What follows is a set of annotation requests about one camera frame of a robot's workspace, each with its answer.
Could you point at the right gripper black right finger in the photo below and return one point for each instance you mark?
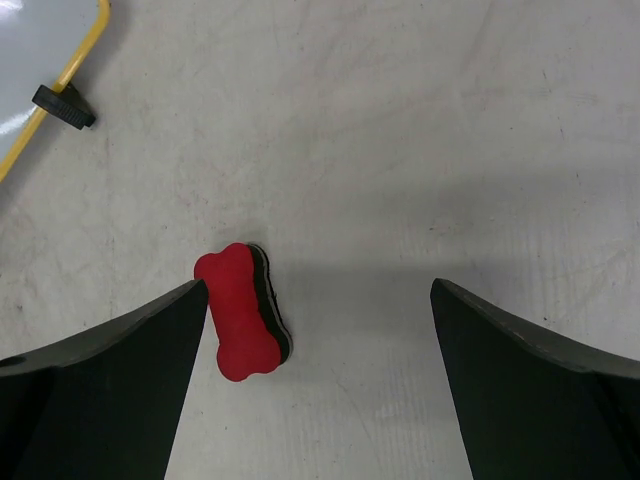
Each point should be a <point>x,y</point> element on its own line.
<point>531,403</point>

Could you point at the yellow-framed whiteboard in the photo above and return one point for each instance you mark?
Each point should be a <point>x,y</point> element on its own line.
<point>42,43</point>

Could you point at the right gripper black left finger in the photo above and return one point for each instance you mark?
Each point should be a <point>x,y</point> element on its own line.
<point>104,403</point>

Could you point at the black whiteboard stand foot right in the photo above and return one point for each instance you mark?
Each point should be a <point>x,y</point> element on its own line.
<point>68,105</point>

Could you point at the red bone-shaped whiteboard eraser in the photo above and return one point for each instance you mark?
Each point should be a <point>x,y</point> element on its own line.
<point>252,335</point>

